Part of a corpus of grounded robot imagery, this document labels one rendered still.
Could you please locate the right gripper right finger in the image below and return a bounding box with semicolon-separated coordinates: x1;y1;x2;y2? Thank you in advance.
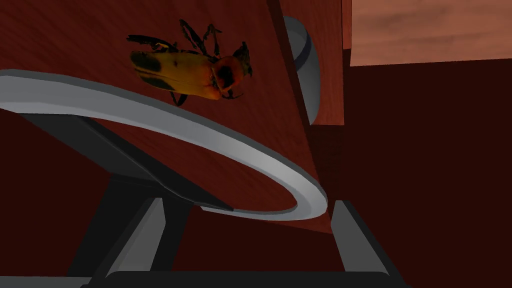
329;199;407;281

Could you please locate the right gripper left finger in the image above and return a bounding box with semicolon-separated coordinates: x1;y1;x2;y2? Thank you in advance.
67;175;194;278

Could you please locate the yellow and orange insect sticker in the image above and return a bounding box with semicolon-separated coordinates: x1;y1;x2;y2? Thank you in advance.
126;18;254;108

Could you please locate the curved grey cupboard handle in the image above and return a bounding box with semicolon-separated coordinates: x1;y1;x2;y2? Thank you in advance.
283;15;322;125
0;68;329;222

